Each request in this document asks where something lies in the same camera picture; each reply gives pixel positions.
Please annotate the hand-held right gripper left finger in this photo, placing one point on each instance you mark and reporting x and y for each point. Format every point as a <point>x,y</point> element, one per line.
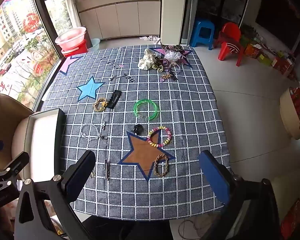
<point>81,175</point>

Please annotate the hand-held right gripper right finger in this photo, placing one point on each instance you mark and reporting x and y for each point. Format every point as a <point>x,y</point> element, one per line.
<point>215,177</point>

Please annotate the black framed jewelry box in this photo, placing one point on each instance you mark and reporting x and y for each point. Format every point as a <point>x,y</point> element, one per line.
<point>42,140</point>

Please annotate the small black claw clip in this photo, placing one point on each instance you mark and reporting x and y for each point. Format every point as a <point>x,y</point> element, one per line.
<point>137,129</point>

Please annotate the silver metal hair clip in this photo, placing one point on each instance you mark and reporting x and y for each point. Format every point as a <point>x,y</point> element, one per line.
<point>106,168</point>

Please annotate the tan leather chair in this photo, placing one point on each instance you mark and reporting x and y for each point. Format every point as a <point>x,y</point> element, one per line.
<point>5,107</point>

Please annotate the grey checked star tablecloth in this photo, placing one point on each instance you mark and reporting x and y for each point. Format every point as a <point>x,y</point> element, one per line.
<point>190,130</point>

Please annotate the long black hair clip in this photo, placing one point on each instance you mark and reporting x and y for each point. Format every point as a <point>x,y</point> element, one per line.
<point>113,99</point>

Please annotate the round beige box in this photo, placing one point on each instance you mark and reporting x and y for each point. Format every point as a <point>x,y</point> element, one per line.
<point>290,112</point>

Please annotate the small silver pendant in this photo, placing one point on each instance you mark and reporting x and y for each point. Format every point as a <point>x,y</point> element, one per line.
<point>111,78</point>

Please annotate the red plastic bucket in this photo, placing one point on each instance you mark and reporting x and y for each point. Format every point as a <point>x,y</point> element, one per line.
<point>76,50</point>

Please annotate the pile of hair accessories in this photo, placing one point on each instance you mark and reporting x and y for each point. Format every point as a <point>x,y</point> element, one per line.
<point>172,57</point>

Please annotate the red window decoration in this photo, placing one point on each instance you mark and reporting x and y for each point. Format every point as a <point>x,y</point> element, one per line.
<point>31,22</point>

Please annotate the pile of red gift boxes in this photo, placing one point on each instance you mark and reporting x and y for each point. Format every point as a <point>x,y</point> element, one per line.
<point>282,63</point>

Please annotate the light blue basin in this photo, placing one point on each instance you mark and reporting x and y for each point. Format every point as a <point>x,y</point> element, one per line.
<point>95,43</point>

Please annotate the white dotted scrunchie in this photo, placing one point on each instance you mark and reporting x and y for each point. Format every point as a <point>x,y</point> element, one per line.
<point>147,60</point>

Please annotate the pink plastic basin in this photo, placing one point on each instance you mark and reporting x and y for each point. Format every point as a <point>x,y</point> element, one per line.
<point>71,38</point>

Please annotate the red plastic chair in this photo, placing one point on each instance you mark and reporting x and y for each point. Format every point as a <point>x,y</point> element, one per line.
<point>230,42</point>

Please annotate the blue plastic stool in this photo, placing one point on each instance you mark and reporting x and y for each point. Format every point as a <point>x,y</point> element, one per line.
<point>202,30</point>

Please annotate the white cloth on floor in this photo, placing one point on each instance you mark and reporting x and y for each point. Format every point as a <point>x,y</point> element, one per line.
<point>150,38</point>

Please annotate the white cabinet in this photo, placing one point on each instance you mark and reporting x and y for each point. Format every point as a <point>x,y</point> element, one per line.
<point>120,15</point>

